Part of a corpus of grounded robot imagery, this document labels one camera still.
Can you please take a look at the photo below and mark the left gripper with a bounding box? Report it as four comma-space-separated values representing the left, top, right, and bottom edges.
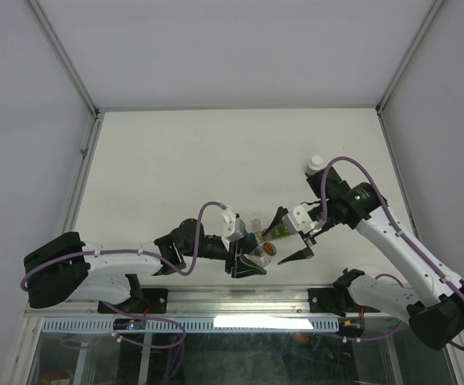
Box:
183, 231, 266, 276

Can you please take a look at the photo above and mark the green pill box THUR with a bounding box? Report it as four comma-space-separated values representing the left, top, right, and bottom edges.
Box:
278, 225, 290, 238

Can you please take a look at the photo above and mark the green pill box SUN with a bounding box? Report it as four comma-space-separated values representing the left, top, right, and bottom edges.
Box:
272, 229, 281, 239

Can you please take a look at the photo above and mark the clear pill jar gold lid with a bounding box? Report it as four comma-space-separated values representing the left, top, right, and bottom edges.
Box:
247, 243, 276, 268

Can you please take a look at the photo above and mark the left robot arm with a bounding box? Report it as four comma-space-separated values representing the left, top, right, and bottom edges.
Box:
20, 219, 267, 312

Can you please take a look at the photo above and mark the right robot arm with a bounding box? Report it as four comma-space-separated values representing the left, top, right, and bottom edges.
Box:
262, 166, 464, 350

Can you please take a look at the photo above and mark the white pill bottle blue label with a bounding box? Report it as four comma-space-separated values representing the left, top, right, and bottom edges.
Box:
305, 155, 326, 176

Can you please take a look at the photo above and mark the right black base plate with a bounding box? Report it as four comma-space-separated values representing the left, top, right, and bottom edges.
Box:
307, 286, 361, 317

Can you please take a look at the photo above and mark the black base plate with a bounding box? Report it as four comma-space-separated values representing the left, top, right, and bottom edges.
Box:
307, 286, 361, 317
113, 288, 169, 314

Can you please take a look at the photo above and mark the grey slotted cable duct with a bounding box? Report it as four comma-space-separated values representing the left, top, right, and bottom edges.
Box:
42, 316, 339, 334

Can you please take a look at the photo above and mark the aluminium mounting rail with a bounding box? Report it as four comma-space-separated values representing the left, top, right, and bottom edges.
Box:
26, 283, 455, 318

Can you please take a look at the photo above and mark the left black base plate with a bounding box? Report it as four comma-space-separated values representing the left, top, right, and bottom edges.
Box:
113, 288, 169, 314

